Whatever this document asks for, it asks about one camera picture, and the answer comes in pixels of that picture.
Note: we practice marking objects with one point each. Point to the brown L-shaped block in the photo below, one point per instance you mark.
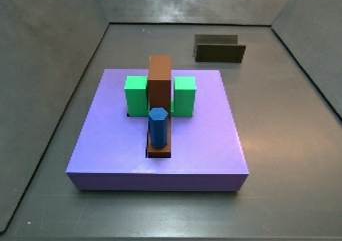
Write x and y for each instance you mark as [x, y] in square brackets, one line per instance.
[159, 98]

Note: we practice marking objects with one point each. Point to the purple board base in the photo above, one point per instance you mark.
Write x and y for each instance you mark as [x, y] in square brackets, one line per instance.
[205, 163]

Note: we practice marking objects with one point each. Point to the blue hexagonal peg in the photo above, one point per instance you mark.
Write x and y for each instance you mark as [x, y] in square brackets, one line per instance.
[157, 119]

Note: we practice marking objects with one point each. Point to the green U-shaped block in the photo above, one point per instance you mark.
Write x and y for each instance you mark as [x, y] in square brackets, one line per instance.
[181, 103]

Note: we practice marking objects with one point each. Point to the black angle bracket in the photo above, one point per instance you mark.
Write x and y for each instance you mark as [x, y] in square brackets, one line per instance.
[217, 48]

